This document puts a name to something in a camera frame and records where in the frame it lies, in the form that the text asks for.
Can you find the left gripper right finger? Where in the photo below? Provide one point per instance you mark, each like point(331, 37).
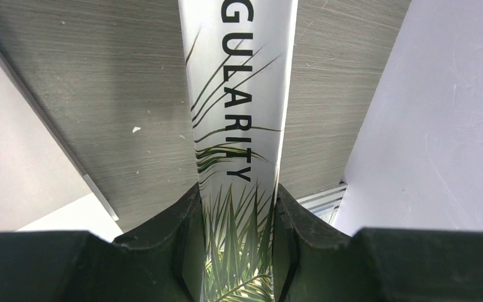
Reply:
point(312, 261)

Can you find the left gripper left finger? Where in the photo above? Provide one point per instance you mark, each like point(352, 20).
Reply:
point(162, 259)

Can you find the grey white notebook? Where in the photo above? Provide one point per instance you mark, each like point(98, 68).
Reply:
point(40, 187)

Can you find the white palm leaf book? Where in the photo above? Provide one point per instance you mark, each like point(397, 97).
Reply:
point(238, 58)

